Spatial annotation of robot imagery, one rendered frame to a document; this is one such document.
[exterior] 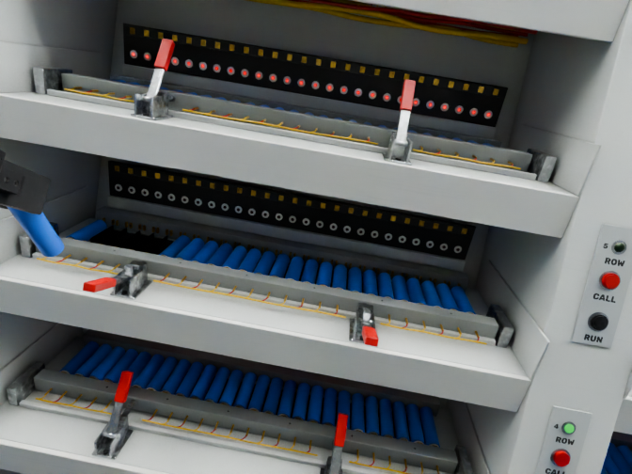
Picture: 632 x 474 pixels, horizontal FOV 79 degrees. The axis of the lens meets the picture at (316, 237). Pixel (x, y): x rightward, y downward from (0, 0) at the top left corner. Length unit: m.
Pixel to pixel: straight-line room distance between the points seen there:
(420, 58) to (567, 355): 0.43
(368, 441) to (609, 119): 0.45
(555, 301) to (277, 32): 0.50
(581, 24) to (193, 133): 0.39
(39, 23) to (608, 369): 0.73
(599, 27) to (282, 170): 0.33
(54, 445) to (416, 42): 0.70
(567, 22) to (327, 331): 0.39
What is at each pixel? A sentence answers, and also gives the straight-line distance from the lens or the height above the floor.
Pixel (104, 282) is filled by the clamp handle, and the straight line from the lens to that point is 0.43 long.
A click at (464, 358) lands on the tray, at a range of 0.47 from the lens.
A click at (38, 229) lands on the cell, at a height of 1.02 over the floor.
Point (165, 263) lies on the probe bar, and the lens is 0.49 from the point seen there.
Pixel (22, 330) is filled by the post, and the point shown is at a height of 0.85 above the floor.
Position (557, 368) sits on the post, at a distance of 0.49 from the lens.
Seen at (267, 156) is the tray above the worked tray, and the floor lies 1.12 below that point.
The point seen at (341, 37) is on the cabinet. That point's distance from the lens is 0.63.
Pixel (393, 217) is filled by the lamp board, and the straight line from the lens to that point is 0.56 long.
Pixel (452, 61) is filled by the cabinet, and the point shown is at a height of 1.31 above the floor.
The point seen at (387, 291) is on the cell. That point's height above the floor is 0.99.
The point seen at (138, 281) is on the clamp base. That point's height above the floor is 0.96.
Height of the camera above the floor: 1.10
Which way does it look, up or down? 7 degrees down
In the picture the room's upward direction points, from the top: 10 degrees clockwise
